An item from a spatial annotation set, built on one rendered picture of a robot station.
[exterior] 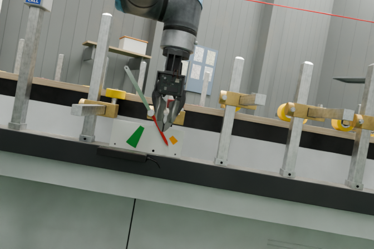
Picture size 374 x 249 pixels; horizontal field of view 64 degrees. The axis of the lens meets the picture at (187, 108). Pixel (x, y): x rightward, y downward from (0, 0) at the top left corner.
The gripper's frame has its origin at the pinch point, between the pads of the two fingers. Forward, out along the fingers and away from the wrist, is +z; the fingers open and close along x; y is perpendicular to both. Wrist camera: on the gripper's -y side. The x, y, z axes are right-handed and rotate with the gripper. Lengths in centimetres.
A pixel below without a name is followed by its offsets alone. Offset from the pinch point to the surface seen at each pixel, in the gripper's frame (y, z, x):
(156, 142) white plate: -27.5, 7.6, -3.6
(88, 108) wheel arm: -7.9, -1.1, -23.5
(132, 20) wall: -476, -160, -125
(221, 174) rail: -26.3, 14.6, 21.4
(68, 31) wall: -424, -108, -217
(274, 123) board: -49, -7, 44
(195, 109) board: -48.5, -7.2, 8.6
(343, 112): -3, -13, 49
